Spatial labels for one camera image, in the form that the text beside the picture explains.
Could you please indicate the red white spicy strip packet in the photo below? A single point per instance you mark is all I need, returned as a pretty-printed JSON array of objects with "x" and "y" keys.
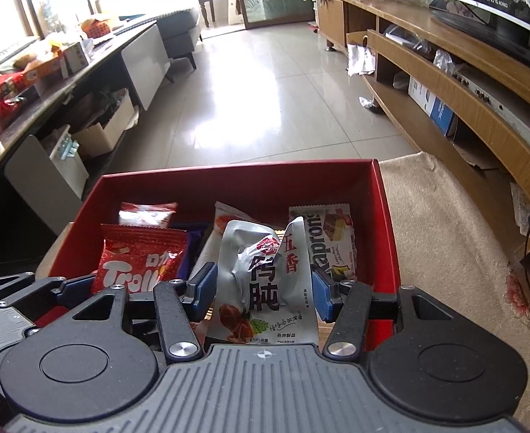
[{"x": 148, "y": 214}]

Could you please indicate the wooden television cabinet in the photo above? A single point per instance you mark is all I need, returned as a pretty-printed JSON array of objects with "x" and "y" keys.
[{"x": 427, "y": 63}]

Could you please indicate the grey sofa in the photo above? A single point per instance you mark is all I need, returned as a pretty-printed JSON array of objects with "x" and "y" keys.
[{"x": 181, "y": 36}]

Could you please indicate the white sausage packet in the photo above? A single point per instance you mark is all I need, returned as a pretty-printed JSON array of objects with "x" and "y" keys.
[{"x": 229, "y": 218}]

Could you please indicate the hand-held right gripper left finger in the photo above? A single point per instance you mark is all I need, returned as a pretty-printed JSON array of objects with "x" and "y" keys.
[{"x": 204, "y": 288}]

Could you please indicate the orange carton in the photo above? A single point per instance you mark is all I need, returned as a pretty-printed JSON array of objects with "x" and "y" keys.
[{"x": 46, "y": 65}]

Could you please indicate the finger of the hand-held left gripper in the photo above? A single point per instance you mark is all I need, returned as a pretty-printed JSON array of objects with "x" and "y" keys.
[{"x": 78, "y": 287}]

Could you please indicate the small silver snack packet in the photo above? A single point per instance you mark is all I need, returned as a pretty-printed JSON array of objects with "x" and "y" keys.
[{"x": 256, "y": 279}]

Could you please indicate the black television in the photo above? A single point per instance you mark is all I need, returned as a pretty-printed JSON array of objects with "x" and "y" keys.
[{"x": 495, "y": 9}]

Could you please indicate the open cardboard box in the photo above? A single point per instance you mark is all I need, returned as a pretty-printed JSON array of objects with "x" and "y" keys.
[{"x": 107, "y": 131}]

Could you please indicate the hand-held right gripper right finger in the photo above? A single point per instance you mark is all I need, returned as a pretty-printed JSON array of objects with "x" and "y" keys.
[{"x": 321, "y": 297}]

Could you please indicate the white carton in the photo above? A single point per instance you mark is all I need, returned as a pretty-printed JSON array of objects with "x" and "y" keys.
[{"x": 76, "y": 56}]

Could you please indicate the blue white box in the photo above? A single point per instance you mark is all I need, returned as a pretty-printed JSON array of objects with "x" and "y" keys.
[{"x": 429, "y": 103}]

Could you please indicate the red cardboard box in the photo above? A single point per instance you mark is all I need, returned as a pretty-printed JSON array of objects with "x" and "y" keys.
[{"x": 247, "y": 185}]

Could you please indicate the blue snack packet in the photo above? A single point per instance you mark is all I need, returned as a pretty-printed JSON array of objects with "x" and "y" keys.
[{"x": 190, "y": 248}]

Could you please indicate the white audio player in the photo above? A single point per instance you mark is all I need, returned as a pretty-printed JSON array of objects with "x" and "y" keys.
[{"x": 495, "y": 94}]

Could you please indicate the dark low cabinet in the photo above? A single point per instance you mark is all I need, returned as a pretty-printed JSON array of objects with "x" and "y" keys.
[{"x": 30, "y": 176}]

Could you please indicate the white paper bag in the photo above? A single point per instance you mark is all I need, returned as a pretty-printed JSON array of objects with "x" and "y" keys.
[{"x": 359, "y": 61}]

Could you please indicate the wafer biscuit packet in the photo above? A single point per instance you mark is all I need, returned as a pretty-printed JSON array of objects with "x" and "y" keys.
[{"x": 332, "y": 234}]

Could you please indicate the red gummy packet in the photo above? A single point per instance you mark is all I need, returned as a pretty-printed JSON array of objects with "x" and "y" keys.
[{"x": 134, "y": 257}]

